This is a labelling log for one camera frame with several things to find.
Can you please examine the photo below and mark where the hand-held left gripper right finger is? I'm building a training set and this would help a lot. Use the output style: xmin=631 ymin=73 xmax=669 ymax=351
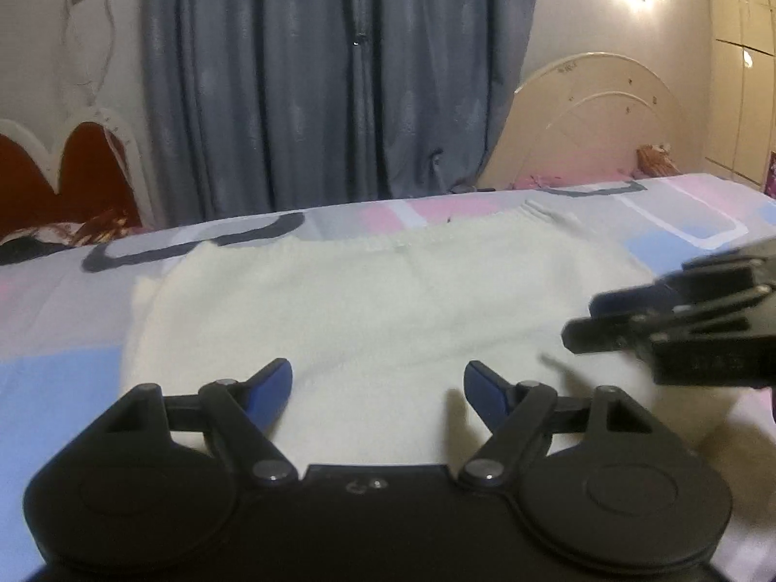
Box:
xmin=459 ymin=360 xmax=663 ymax=489

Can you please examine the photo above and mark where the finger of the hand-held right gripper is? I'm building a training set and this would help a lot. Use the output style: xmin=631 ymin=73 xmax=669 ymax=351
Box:
xmin=590 ymin=239 xmax=776 ymax=319
xmin=561 ymin=290 xmax=766 ymax=355

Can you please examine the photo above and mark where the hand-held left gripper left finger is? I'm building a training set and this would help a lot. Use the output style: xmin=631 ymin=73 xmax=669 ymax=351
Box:
xmin=102 ymin=357 xmax=299 ymax=488

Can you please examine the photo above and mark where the white knitted sweater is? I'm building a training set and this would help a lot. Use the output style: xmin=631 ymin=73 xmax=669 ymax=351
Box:
xmin=118 ymin=206 xmax=753 ymax=468

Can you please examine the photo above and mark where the orange floral cloth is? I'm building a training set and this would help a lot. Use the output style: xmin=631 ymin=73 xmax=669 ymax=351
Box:
xmin=635 ymin=144 xmax=678 ymax=178

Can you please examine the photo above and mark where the cream arched headboard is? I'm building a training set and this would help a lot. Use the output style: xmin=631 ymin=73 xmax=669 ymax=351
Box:
xmin=476 ymin=51 xmax=698 ymax=192

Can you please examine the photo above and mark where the cream wardrobe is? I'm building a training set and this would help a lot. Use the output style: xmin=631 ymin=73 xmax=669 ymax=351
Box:
xmin=702 ymin=0 xmax=776 ymax=190

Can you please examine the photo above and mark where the patterned pink grey bedsheet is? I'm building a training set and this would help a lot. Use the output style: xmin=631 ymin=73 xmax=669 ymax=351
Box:
xmin=0 ymin=173 xmax=776 ymax=582

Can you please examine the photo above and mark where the red floral pillow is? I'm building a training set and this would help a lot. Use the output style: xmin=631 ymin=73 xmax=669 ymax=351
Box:
xmin=0 ymin=209 xmax=145 ymax=263

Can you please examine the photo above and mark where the grey-blue curtain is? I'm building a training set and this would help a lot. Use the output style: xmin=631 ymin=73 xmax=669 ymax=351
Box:
xmin=142 ymin=0 xmax=368 ymax=232
xmin=364 ymin=0 xmax=540 ymax=201

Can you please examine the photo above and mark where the red headboard with white frame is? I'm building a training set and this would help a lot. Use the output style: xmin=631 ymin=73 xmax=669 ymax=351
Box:
xmin=0 ymin=106 xmax=155 ymax=237

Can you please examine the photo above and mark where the white hanging cable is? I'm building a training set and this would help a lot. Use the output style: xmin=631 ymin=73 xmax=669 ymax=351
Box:
xmin=61 ymin=0 xmax=117 ymax=111

